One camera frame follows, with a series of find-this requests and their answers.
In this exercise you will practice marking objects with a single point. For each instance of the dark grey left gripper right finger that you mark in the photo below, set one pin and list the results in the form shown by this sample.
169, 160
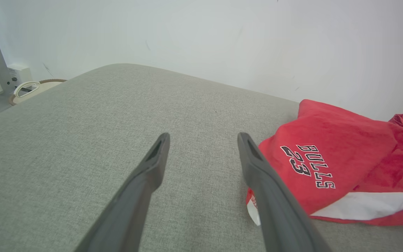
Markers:
278, 210

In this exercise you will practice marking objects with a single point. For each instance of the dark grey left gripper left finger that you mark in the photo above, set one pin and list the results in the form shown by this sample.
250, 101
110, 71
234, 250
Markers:
131, 203

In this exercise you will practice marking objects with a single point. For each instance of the red white Bulls shorts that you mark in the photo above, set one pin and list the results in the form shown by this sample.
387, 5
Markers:
345, 157

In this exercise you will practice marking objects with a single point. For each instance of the cream perforated laundry basket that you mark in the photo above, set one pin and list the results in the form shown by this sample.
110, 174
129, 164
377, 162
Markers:
44, 85

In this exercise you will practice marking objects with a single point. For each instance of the white wall box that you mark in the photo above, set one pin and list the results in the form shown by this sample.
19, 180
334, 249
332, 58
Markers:
21, 73

